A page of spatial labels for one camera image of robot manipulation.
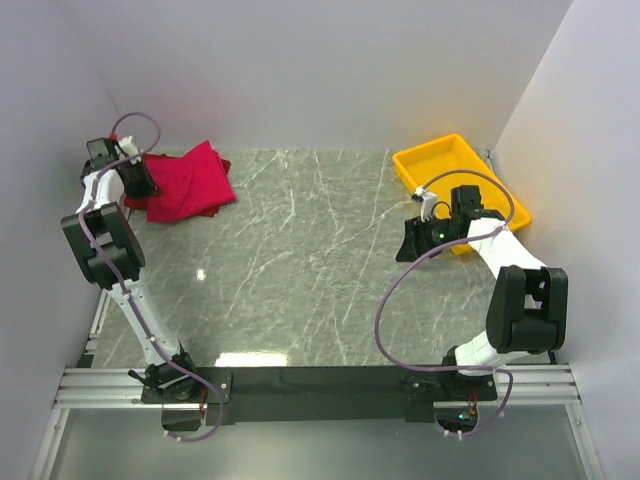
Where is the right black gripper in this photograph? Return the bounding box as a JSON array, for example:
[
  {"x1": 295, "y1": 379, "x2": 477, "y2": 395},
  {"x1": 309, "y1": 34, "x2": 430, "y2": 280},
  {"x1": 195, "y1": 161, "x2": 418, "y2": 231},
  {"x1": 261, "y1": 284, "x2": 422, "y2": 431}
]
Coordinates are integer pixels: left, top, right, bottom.
[{"x1": 395, "y1": 212, "x2": 463, "y2": 263}]

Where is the pink t-shirt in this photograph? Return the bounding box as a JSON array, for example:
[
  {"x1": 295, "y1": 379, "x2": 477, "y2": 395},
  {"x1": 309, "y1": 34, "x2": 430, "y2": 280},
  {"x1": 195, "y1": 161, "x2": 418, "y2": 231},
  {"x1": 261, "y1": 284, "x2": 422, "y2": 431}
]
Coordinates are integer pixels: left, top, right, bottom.
[{"x1": 145, "y1": 141, "x2": 236, "y2": 223}]

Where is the yellow plastic tray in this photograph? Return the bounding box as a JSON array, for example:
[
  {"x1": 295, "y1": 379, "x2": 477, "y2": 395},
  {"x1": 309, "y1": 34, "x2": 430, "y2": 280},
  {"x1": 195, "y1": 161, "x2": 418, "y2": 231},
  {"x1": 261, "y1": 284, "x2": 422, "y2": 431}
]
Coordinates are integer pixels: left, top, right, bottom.
[{"x1": 393, "y1": 134, "x2": 531, "y2": 262}]

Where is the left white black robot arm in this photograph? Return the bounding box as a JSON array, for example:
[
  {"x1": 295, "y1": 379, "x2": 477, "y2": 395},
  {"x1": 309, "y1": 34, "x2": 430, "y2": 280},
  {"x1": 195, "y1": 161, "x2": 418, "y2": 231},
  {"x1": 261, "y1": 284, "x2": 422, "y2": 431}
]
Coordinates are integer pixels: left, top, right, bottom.
[{"x1": 61, "y1": 133, "x2": 203, "y2": 403}]

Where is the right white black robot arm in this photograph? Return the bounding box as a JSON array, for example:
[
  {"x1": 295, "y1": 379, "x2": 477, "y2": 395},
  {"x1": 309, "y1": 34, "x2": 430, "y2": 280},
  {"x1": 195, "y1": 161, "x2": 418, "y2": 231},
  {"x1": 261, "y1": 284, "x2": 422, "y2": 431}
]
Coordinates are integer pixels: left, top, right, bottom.
[{"x1": 396, "y1": 185, "x2": 568, "y2": 401}]

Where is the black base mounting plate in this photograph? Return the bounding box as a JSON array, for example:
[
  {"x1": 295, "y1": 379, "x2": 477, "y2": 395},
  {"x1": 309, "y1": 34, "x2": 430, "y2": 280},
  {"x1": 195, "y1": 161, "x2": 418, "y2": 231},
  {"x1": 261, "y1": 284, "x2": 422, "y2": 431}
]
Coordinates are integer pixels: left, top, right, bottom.
[{"x1": 139, "y1": 366, "x2": 497, "y2": 430}]

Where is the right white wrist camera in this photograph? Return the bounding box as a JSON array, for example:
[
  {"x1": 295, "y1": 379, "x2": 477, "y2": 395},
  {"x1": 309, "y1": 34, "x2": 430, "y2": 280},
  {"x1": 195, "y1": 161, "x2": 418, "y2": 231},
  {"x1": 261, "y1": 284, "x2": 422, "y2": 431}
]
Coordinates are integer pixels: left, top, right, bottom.
[{"x1": 411, "y1": 186, "x2": 438, "y2": 222}]

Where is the aluminium frame rail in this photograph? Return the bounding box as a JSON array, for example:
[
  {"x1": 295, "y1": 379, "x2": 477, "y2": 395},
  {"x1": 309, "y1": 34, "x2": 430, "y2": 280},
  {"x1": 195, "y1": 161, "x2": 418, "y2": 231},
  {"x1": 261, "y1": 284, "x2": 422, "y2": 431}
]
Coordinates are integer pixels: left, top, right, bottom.
[{"x1": 433, "y1": 363, "x2": 581, "y2": 407}]

